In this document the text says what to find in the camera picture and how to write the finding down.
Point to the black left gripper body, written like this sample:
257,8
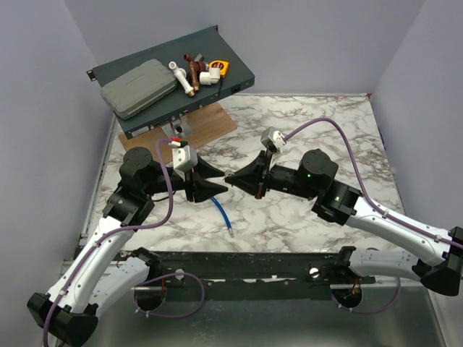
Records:
190,177

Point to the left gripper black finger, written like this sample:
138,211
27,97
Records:
204,170
205,190

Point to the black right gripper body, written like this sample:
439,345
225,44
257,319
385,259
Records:
269,176

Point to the silver keys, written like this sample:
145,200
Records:
228,173

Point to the blue cable lock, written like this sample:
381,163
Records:
224,215

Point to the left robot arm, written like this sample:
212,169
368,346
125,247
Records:
70,310

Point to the white pvc elbow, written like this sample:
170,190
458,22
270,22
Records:
210,77

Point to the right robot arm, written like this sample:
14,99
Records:
429,255

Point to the wooden board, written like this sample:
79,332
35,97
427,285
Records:
208,124

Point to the white pvc pipe fitting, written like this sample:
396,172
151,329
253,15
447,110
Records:
181,76

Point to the brown pipe valve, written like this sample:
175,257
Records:
195,67

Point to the yellow tape measure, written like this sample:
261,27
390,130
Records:
222,65

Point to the grey plastic tool case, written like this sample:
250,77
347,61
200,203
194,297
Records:
138,88

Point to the dark teal rack shelf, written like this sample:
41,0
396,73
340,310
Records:
204,45

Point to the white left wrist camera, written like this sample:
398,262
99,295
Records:
184,157

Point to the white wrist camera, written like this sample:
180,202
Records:
273,141
184,157

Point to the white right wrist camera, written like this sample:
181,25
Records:
273,141

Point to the metal shelf stand bracket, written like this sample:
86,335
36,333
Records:
180,129

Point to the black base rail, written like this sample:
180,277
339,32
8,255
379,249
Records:
239,276

